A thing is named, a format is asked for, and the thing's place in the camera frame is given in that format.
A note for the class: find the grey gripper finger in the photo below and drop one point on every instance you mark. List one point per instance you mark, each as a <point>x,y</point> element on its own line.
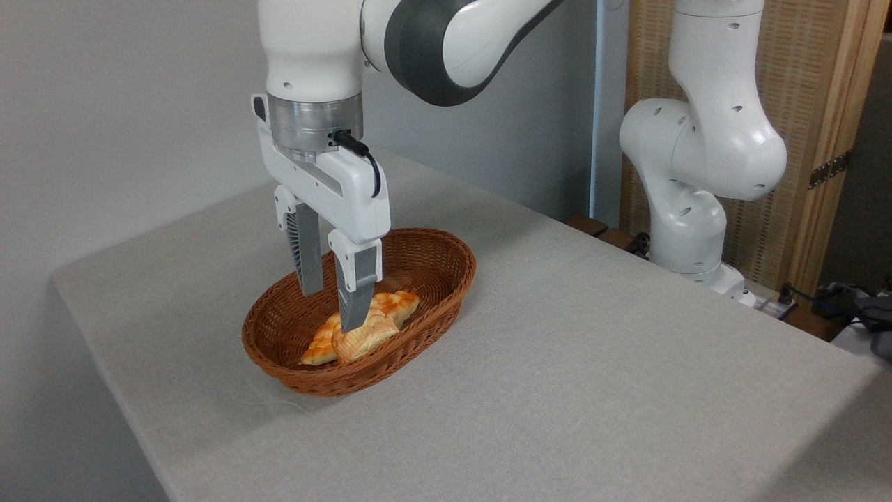
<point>357,286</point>
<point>306,251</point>

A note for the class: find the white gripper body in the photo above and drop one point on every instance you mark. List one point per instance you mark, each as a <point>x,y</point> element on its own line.
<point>355,192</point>

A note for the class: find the round bread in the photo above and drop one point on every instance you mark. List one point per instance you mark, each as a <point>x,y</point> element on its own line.
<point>366,338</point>

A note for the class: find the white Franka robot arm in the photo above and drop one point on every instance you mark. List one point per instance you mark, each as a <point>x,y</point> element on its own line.
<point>704,139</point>

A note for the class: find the long braided bread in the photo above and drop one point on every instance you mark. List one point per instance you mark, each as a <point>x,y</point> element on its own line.
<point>317,348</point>

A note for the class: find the brown woven wicker basket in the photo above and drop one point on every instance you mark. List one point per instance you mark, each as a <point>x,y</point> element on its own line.
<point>432,272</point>

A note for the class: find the dark wooden block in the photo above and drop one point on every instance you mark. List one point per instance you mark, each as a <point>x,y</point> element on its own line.
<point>619,239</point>
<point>587,224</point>

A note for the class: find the white power strip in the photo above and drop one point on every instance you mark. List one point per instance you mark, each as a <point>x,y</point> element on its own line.
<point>770,307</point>

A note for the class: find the wooden woven folding screen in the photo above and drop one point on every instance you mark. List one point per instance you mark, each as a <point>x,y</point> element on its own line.
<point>791,70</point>

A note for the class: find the metal screen hinge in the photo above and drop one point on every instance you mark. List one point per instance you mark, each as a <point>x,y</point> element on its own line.
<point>829,169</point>

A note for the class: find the white vertical post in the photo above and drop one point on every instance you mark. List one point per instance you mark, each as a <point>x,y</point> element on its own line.
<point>608,104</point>

